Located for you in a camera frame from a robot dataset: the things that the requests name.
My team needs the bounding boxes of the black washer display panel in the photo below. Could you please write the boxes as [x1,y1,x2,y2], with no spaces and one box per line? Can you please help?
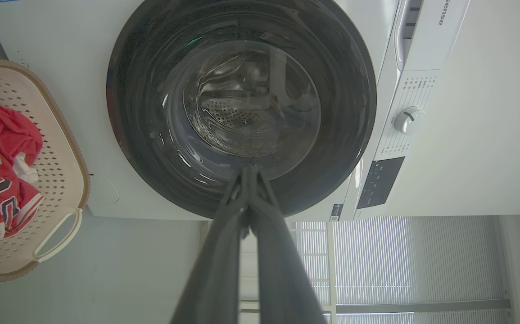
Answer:
[357,156,406,210]

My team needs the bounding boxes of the black round glass washer door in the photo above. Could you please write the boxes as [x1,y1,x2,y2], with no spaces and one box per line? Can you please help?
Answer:
[106,0,377,220]

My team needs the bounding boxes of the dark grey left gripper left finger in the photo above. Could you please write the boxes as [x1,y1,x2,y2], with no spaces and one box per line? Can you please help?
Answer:
[170,165,251,324]

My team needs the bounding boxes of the white program dial knob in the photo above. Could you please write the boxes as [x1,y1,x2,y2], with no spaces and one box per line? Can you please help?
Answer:
[393,107,426,135]

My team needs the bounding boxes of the white detergent drawer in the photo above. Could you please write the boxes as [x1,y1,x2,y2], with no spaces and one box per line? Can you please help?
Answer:
[394,0,470,72]

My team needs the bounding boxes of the white window blinds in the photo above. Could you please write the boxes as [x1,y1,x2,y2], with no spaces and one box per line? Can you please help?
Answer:
[292,216,512,324]

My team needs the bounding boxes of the steel washer drum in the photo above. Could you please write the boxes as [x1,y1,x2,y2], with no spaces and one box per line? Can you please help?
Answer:
[183,49,321,158]

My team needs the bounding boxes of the round white filter cover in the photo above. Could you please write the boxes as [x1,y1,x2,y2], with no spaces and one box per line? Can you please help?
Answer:
[89,175,120,208]

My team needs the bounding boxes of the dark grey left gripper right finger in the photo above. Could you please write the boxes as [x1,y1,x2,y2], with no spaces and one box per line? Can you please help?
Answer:
[247,165,328,324]

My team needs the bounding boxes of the white garment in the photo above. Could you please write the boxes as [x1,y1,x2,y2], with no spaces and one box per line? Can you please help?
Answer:
[12,153,40,183]

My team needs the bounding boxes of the white front-load washing machine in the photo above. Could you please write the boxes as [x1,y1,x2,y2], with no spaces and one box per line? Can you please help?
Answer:
[0,0,472,222]

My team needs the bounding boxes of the beige perforated laundry basket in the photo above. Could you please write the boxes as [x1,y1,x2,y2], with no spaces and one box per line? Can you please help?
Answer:
[0,58,91,283]

